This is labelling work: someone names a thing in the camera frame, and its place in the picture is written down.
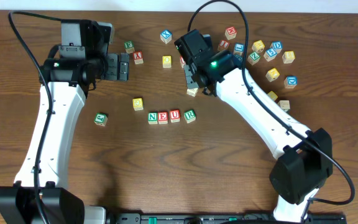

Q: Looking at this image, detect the green R wooden block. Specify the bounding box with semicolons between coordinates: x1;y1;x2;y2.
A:
184;110;196;123

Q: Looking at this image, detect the red u block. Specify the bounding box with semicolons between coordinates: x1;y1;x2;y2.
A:
180;57;186;68
169;110;181;123

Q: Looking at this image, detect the red E wooden block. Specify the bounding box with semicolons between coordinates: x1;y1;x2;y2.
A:
157;111;168;124

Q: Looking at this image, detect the green N wooden block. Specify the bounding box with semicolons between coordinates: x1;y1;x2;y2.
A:
147;112;158;124

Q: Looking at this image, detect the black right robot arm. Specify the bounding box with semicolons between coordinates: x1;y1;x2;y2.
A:
184;51;333;223

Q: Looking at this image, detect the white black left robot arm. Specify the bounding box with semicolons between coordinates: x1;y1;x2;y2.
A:
0;52;129;223

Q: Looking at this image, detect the plain wood top block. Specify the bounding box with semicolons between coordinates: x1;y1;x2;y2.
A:
186;88;198;97

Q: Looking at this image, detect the red X wooden block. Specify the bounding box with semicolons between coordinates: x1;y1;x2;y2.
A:
132;51;144;65

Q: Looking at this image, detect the green F wooden block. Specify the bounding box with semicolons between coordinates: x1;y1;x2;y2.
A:
124;40;135;54

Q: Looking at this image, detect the yellow O wooden block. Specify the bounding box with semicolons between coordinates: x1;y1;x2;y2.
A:
162;55;172;68

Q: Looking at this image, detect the yellow G wooden block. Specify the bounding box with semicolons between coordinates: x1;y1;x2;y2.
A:
132;98;144;111

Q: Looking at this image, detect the red I block upper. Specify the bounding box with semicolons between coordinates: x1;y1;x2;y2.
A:
218;40;230;52

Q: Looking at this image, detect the blue X wooden block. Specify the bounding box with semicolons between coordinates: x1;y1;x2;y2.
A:
160;30;172;44

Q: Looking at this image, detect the blue L wooden block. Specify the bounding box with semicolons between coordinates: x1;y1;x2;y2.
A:
233;43;245;57

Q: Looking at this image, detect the green J wooden block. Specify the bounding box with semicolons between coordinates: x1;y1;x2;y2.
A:
94;113;108;126

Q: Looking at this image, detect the red H wooden block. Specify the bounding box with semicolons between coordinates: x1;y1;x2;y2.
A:
224;26;237;40

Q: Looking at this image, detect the green Z wooden block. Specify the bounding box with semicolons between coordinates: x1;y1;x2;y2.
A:
247;52;260;65

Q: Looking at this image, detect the yellow block near D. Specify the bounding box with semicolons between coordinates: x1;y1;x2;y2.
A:
252;40;265;54

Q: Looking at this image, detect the yellow A wooden block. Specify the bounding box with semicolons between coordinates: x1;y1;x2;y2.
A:
265;68;280;82

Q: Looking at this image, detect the yellow S wooden block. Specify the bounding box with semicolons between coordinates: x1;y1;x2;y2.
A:
267;91;278;101

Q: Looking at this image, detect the blue 5 wooden block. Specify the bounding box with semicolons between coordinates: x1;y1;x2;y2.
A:
264;48;277;62

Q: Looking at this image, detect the blue D block upper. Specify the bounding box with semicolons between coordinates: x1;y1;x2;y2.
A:
270;41;283;54

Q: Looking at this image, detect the blue d block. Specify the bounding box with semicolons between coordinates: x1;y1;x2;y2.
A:
270;41;283;54
284;76;298;89

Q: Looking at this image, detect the wood L top block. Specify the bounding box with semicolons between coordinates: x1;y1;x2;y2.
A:
278;100;290;112

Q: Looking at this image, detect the blue D block lower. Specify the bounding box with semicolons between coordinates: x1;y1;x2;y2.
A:
284;76;298;89

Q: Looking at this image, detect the yellow 8 wooden block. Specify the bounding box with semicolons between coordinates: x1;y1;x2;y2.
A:
282;51;295;64

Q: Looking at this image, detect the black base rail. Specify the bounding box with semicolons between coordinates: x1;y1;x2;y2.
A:
110;213;347;224

